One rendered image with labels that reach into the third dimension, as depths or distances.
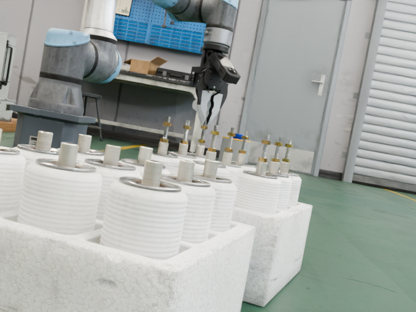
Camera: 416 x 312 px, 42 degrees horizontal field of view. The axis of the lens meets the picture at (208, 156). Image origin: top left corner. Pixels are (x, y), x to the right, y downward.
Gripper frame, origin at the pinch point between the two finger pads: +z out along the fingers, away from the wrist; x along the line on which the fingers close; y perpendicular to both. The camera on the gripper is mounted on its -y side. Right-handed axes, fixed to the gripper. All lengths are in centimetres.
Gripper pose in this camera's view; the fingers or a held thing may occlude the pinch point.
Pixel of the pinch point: (207, 120)
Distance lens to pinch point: 144.6
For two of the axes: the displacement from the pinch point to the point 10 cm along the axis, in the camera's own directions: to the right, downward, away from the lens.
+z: -1.8, 9.8, 0.5
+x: -8.4, -1.3, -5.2
